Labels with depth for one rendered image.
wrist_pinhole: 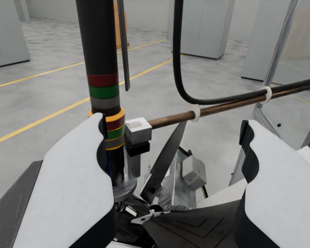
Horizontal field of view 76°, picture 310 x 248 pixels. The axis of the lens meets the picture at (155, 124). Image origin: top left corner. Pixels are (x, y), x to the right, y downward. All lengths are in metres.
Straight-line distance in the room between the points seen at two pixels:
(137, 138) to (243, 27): 12.18
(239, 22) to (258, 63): 6.87
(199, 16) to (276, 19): 2.74
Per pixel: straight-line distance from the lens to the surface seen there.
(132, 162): 0.29
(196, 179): 0.76
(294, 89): 0.50
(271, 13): 5.59
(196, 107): 0.31
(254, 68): 5.76
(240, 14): 12.39
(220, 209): 0.41
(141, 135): 0.26
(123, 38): 0.21
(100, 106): 0.23
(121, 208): 0.50
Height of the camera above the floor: 1.67
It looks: 32 degrees down
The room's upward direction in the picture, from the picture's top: 2 degrees clockwise
